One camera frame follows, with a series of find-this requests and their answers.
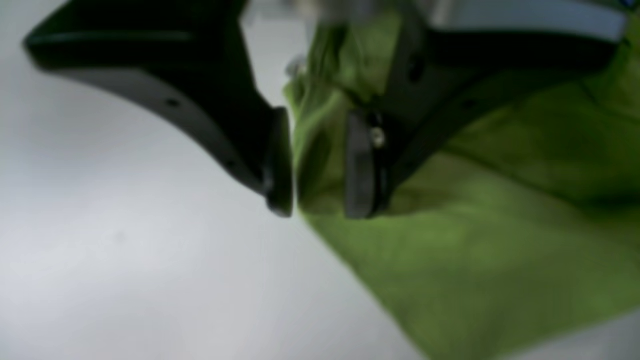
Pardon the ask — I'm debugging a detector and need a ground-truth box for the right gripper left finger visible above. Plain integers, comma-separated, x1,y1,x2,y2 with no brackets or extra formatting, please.
23,0,294,218

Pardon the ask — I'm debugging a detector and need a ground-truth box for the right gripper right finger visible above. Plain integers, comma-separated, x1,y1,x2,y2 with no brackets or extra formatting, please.
344,0,631,219

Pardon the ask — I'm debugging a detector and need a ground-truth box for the green T-shirt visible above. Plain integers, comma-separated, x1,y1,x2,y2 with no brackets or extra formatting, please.
284,13,640,360

